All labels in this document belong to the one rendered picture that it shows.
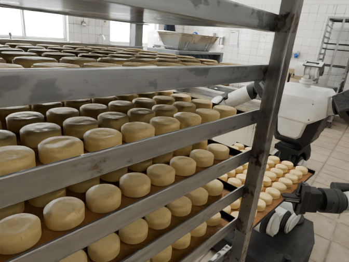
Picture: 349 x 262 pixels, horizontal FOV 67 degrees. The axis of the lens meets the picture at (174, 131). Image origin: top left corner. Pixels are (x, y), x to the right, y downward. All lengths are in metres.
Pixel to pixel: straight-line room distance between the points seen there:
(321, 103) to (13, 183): 1.30
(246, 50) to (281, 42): 5.98
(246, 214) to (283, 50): 0.37
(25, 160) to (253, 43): 6.28
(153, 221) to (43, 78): 0.33
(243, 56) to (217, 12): 6.15
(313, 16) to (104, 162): 5.96
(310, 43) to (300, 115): 4.74
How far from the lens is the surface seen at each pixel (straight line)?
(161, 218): 0.50
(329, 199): 1.08
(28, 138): 0.38
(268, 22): 0.53
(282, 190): 1.06
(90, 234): 0.35
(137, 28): 0.83
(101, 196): 0.40
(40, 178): 0.28
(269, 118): 0.56
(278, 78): 0.55
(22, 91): 0.25
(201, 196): 0.57
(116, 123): 0.42
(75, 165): 0.29
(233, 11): 0.43
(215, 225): 0.68
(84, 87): 0.27
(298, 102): 1.41
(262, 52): 6.38
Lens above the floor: 1.28
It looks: 19 degrees down
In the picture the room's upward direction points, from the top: 5 degrees clockwise
